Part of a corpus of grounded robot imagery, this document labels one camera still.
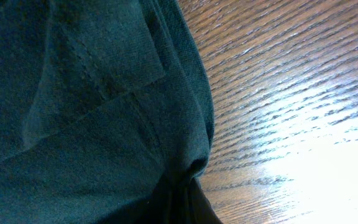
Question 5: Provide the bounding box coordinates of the dark green t-shirt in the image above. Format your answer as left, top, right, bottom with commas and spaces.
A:
0, 0, 214, 223

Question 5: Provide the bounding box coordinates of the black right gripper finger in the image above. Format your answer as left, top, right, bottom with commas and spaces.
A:
190, 179, 223, 224

